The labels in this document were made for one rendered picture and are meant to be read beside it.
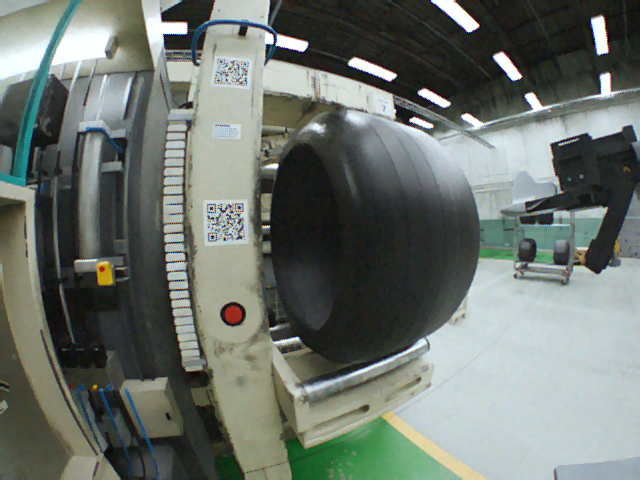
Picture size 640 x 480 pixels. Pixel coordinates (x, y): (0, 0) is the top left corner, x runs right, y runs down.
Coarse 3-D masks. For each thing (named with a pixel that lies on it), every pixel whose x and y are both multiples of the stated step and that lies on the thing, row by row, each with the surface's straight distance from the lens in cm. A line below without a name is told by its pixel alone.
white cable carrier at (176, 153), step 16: (176, 112) 47; (176, 128) 46; (176, 144) 45; (176, 160) 44; (176, 176) 46; (176, 192) 42; (176, 208) 42; (176, 224) 42; (176, 240) 42; (176, 256) 42; (176, 272) 43; (176, 288) 43; (176, 304) 44; (192, 304) 47; (176, 320) 45; (192, 320) 44; (192, 336) 46; (192, 352) 47; (192, 368) 49
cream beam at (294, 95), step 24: (264, 72) 86; (288, 72) 88; (312, 72) 93; (264, 96) 83; (288, 96) 83; (312, 96) 87; (336, 96) 92; (360, 96) 99; (384, 96) 108; (264, 120) 99; (288, 120) 99
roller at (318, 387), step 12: (408, 348) 59; (420, 348) 61; (384, 360) 54; (396, 360) 56; (408, 360) 59; (336, 372) 49; (348, 372) 49; (360, 372) 50; (372, 372) 52; (384, 372) 55; (312, 384) 47; (324, 384) 47; (336, 384) 48; (348, 384) 49; (312, 396) 47; (324, 396) 48
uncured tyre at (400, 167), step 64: (320, 128) 44; (384, 128) 39; (320, 192) 81; (384, 192) 31; (448, 192) 40; (320, 256) 84; (384, 256) 31; (448, 256) 37; (320, 320) 72; (384, 320) 35
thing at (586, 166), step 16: (624, 128) 36; (576, 144) 35; (592, 144) 37; (608, 144) 36; (624, 144) 36; (560, 160) 34; (576, 160) 34; (592, 160) 33; (608, 160) 36; (624, 160) 36; (560, 176) 34; (576, 176) 34; (592, 176) 33; (608, 176) 35; (624, 176) 35; (576, 192) 33; (592, 192) 33; (608, 192) 35; (560, 208) 35; (576, 208) 33; (592, 208) 38
